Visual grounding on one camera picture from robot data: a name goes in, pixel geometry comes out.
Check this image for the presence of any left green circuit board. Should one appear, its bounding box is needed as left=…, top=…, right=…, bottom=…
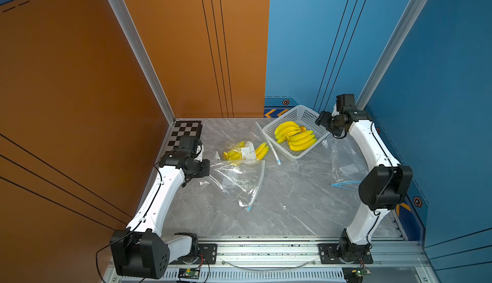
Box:
left=177, top=268, right=201, bottom=282

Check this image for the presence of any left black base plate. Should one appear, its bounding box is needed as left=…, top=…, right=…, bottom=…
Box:
left=171, top=243, right=218, bottom=265

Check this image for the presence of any black brown checkerboard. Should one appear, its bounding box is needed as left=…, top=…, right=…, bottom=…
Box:
left=162, top=120, right=202, bottom=154

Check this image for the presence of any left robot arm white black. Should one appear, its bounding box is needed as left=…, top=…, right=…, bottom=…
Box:
left=108, top=136, right=210, bottom=279

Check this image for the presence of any white perforated plastic basket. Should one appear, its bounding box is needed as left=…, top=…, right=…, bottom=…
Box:
left=263, top=105, right=329, bottom=161

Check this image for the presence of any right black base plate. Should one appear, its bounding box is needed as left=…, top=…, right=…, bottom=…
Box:
left=317, top=243, right=374, bottom=265

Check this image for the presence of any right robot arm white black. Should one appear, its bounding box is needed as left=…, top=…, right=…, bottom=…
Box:
left=315, top=94, right=413, bottom=263

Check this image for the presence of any green circuit board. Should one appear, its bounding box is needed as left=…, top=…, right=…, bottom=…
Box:
left=351, top=268, right=372, bottom=281
left=177, top=268, right=201, bottom=282

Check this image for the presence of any right green circuit board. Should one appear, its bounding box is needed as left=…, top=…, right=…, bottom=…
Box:
left=351, top=268, right=372, bottom=281

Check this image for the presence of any yellow banana bunch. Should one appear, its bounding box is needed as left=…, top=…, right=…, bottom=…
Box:
left=274, top=121, right=307, bottom=144
left=288, top=130, right=317, bottom=152
left=223, top=141, right=269, bottom=161

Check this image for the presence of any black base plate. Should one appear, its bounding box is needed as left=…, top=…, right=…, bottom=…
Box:
left=317, top=243, right=374, bottom=265
left=171, top=243, right=218, bottom=265

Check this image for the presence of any right aluminium corner post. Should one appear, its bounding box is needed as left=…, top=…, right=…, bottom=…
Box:
left=356, top=0, right=428, bottom=110

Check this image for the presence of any aluminium corner post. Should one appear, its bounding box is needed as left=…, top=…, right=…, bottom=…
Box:
left=356, top=0, right=428, bottom=110
left=108, top=0, right=176, bottom=124

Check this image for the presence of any left aluminium corner post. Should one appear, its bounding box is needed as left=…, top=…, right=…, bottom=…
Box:
left=108, top=0, right=176, bottom=124

